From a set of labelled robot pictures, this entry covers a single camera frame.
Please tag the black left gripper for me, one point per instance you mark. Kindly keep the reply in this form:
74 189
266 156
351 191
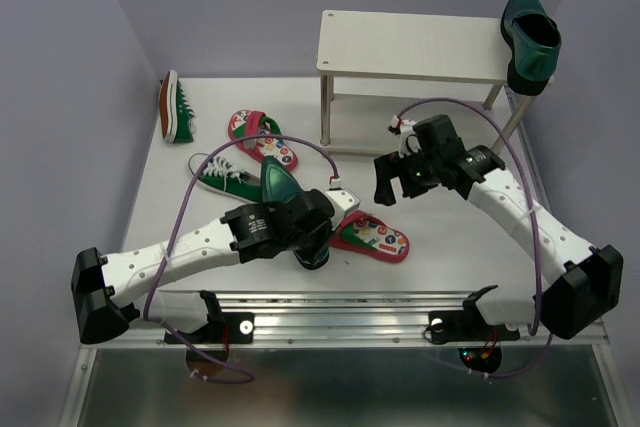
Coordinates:
325 232

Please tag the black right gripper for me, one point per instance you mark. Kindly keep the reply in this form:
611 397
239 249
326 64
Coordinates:
389 167

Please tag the green loafer shoe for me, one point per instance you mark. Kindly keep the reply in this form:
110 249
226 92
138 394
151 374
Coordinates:
277 183
534 41

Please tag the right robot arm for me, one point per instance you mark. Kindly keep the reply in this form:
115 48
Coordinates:
575 282

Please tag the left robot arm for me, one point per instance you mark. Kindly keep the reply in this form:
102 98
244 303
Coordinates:
105 287

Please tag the white two-tier shoe shelf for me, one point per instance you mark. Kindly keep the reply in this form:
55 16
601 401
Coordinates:
407 47

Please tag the pink flip-flop with letters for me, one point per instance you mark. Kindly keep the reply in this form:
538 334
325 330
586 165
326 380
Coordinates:
366 235

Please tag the green canvas sneaker flat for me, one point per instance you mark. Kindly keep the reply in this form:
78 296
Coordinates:
226 178

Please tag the green canvas sneaker on side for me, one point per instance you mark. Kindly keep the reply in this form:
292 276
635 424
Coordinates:
177 118

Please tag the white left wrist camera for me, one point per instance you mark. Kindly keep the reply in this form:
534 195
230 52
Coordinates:
343 201

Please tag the aluminium table edge rail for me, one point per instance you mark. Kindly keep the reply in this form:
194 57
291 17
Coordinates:
329 320

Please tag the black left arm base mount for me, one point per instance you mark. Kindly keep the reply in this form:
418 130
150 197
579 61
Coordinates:
220 319

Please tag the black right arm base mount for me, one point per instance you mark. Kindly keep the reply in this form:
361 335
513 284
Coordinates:
466 324

